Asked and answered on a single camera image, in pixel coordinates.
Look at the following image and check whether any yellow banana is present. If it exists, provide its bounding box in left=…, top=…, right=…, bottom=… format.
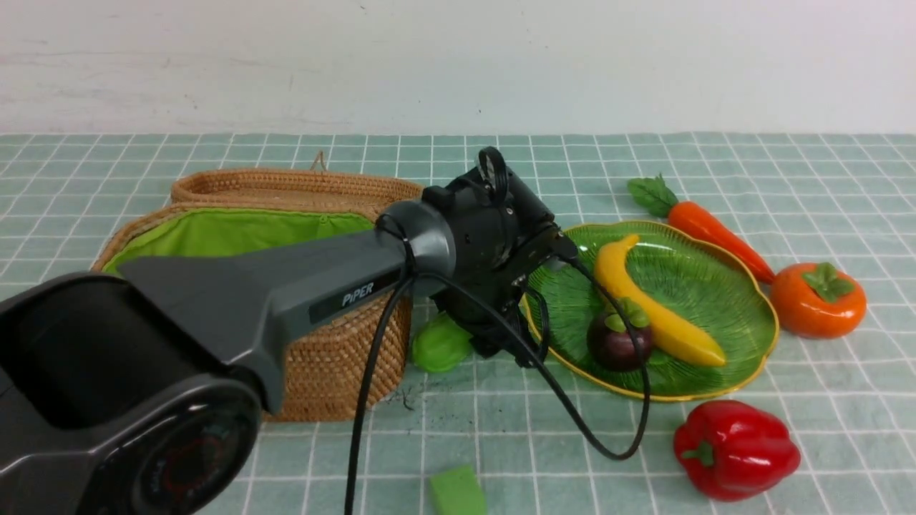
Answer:
left=593, top=234, right=726, bottom=366

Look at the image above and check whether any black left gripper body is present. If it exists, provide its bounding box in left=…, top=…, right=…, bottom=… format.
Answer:
left=422, top=147, right=560, bottom=368

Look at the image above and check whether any orange persimmon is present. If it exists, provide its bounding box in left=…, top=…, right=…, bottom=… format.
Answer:
left=769, top=262, right=868, bottom=340

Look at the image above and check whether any green foam cube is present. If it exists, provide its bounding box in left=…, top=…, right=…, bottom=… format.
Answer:
left=429, top=465, right=487, bottom=515

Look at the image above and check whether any black left camera cable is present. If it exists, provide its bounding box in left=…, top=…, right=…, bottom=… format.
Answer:
left=343, top=236, right=652, bottom=515

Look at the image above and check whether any orange carrot with leaves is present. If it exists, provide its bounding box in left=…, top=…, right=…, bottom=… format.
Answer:
left=627, top=174, right=776, bottom=285

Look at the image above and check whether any woven wicker basket lid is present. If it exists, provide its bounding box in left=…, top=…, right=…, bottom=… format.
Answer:
left=170, top=152, right=424, bottom=219

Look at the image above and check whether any green glass leaf plate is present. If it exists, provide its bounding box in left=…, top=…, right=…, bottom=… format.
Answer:
left=529, top=220, right=779, bottom=402

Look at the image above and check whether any light green chayote gourd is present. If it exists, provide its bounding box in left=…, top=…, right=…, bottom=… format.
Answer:
left=410, top=312, right=474, bottom=373

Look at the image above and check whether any red bell pepper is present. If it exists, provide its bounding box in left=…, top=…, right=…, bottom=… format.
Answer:
left=673, top=400, right=802, bottom=502

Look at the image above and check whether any dark purple mangosteen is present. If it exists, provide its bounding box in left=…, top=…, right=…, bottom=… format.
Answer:
left=587, top=298, right=655, bottom=373

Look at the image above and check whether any woven wicker basket green lining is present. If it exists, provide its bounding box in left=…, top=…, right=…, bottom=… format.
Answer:
left=92, top=202, right=413, bottom=423

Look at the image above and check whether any green checkered tablecloth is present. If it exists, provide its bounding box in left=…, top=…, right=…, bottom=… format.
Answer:
left=1, top=132, right=915, bottom=514

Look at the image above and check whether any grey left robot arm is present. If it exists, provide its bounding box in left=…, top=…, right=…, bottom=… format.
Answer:
left=1, top=147, right=577, bottom=514

